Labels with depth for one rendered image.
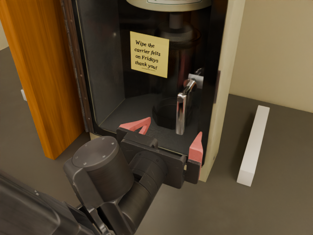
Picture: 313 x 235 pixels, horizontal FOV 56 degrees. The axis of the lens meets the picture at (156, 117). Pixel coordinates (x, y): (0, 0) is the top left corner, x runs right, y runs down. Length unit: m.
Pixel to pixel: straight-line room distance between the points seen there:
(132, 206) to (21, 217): 0.13
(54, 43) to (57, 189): 0.33
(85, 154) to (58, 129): 0.41
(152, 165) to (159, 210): 0.25
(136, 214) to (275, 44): 0.71
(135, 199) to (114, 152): 0.08
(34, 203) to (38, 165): 0.47
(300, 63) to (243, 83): 0.18
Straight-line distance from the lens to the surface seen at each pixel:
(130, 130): 0.47
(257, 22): 0.94
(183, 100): 0.50
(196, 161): 0.45
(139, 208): 0.39
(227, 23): 0.49
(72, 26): 0.62
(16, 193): 0.32
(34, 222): 0.34
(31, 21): 0.64
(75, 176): 0.34
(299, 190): 0.76
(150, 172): 0.41
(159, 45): 0.53
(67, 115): 0.78
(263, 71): 1.00
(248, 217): 0.68
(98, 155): 0.34
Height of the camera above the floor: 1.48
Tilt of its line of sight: 38 degrees down
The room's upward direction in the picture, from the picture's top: straight up
